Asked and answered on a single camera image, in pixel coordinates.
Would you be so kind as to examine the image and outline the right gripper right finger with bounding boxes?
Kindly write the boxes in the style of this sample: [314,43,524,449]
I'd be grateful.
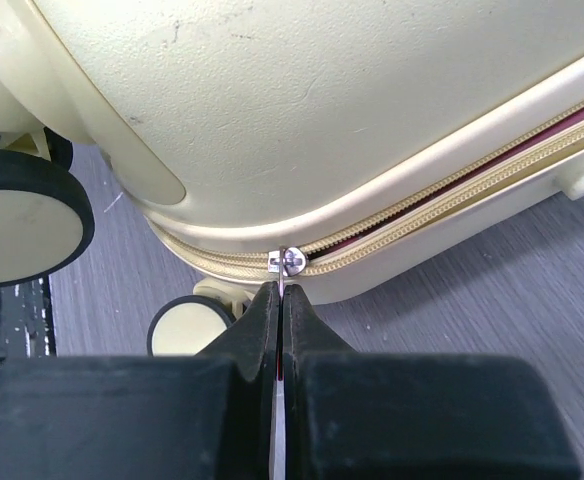
[281,285,580,479]

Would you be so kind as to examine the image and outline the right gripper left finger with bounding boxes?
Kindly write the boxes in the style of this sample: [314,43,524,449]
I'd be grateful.
[0,282,278,479]

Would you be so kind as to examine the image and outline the yellow suitcase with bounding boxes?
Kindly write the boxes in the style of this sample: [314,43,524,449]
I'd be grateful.
[0,1,584,355]

